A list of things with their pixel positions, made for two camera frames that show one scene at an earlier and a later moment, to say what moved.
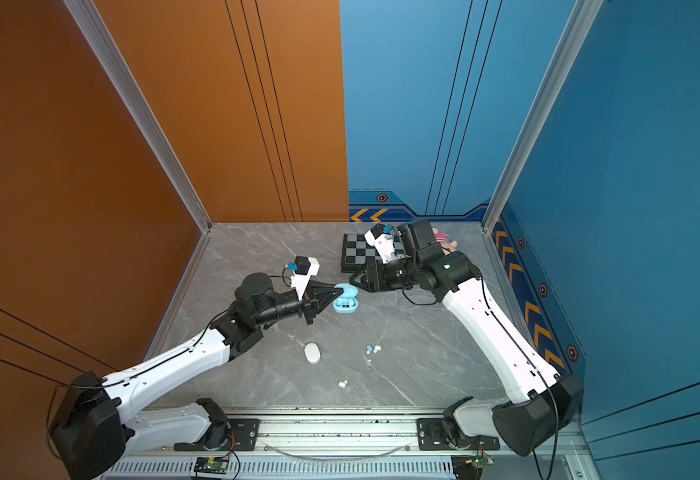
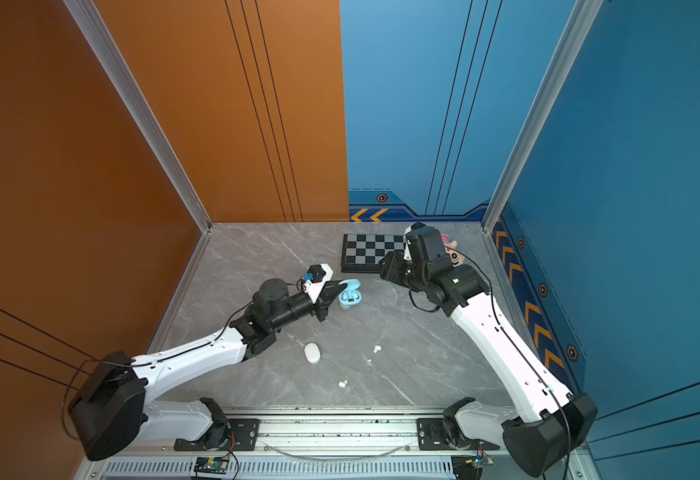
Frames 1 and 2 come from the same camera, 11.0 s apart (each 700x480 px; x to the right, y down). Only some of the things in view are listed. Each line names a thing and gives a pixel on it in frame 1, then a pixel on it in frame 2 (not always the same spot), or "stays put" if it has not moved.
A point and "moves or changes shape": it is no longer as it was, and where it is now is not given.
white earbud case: (312, 353) stays put
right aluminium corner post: (582, 17) stays put
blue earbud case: (347, 302) moves or changes shape
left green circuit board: (213, 465) stays put
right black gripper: (375, 281) -> (390, 270)
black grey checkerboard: (357, 251) stays put
